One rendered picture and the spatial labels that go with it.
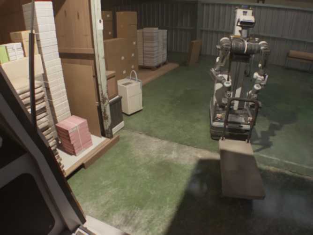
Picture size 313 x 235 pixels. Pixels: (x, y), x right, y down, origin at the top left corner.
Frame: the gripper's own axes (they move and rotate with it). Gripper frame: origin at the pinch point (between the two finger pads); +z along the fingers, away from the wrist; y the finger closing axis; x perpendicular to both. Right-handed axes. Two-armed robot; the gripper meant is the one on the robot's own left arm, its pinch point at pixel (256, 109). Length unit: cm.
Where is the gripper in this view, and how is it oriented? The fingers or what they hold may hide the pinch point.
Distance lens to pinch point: 232.7
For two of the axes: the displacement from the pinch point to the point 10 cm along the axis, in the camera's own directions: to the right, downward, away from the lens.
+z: -2.0, 7.3, -6.5
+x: -0.7, -6.8, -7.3
